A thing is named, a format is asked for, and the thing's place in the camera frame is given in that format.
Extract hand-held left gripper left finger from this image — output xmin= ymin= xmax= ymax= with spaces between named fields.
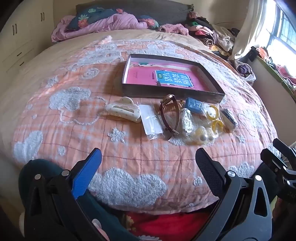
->
xmin=24 ymin=148 xmax=109 ymax=241

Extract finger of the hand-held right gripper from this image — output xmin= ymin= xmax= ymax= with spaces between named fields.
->
xmin=261 ymin=148 xmax=296 ymax=186
xmin=273 ymin=138 xmax=296 ymax=160

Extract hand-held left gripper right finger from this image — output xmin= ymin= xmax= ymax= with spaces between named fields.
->
xmin=195 ymin=148 xmax=273 ymax=241

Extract yellow hoop earrings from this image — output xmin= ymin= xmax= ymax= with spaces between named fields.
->
xmin=203 ymin=104 xmax=225 ymax=133

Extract black hair clip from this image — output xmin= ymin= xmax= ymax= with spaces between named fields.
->
xmin=220 ymin=108 xmax=238 ymax=130

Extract blue jewelry box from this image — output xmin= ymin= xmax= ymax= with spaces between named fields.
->
xmin=185 ymin=97 xmax=204 ymax=114

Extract white hair claw clip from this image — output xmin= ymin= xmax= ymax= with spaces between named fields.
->
xmin=105 ymin=97 xmax=142 ymax=123

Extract white card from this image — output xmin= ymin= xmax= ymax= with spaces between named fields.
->
xmin=138 ymin=103 xmax=164 ymax=141

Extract cardboard box tray pink bottom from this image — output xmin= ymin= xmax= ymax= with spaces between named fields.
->
xmin=121 ymin=54 xmax=226 ymax=104

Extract dark teal pants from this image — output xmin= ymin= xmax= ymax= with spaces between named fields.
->
xmin=18 ymin=159 xmax=139 ymax=241

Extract red floral cloth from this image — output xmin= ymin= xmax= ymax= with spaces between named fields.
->
xmin=125 ymin=211 xmax=215 ymax=241

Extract clothes on windowsill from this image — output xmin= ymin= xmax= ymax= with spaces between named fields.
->
xmin=248 ymin=46 xmax=296 ymax=93

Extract bag with purple cloth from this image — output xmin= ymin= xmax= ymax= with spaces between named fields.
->
xmin=235 ymin=59 xmax=256 ymax=82

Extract window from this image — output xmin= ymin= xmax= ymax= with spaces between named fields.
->
xmin=266 ymin=0 xmax=296 ymax=70

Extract cream curtain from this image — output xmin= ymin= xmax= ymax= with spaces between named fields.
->
xmin=231 ymin=0 xmax=277 ymax=61

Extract tan bed sheet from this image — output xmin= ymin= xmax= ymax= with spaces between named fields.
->
xmin=0 ymin=29 xmax=215 ymax=149

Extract pile of clothes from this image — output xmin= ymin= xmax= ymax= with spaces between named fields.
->
xmin=185 ymin=11 xmax=241 ymax=56

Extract pink fuzzy garment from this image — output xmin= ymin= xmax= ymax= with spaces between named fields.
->
xmin=158 ymin=23 xmax=189 ymax=35

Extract cream wardrobe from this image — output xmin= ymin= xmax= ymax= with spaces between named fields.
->
xmin=0 ymin=0 xmax=55 ymax=72

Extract purple blanket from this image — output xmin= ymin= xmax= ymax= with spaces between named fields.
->
xmin=51 ymin=11 xmax=151 ymax=42

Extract large dark floral pillow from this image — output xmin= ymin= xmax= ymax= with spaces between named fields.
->
xmin=67 ymin=7 xmax=123 ymax=30

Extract small dark floral pillow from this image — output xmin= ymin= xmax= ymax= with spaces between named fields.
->
xmin=137 ymin=15 xmax=160 ymax=29

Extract grey headboard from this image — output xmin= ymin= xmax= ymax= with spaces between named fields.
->
xmin=76 ymin=0 xmax=195 ymax=18

